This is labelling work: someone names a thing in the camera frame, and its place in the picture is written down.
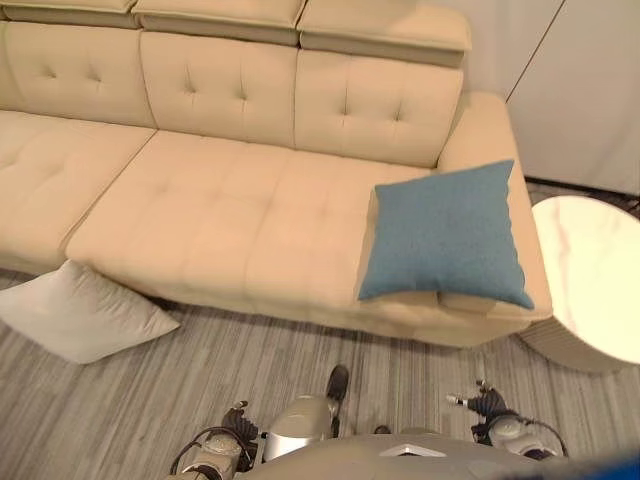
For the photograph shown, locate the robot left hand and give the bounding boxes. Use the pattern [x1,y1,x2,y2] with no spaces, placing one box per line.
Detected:
[221,398,261,447]

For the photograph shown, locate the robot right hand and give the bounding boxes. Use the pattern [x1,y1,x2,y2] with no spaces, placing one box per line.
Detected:
[445,378,517,425]

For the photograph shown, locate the round white marble side table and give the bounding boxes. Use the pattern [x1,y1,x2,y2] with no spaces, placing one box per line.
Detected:
[514,195,640,375]

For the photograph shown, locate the robot silver body and legs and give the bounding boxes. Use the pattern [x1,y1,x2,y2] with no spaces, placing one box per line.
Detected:
[239,363,640,480]

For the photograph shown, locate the white square cushion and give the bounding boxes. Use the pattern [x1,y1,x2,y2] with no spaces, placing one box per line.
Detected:
[0,259,182,365]

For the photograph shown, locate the blue square cushion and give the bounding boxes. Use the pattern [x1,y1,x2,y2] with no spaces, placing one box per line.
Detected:
[356,159,535,310]

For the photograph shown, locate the beige leather sofa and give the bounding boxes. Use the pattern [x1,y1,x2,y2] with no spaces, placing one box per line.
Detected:
[0,0,554,349]

